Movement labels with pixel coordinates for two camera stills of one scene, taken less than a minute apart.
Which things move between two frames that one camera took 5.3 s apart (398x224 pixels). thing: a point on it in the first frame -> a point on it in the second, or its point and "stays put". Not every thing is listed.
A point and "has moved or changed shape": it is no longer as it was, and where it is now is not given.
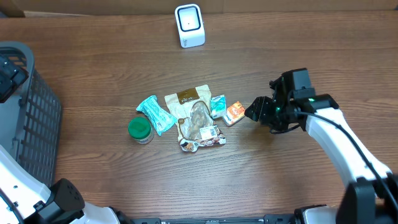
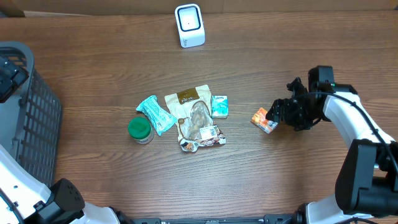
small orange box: (235, 112) has moved or changed shape
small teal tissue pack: (217, 106) stays put
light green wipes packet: (162, 121) stays put
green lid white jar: (141, 130) stays put
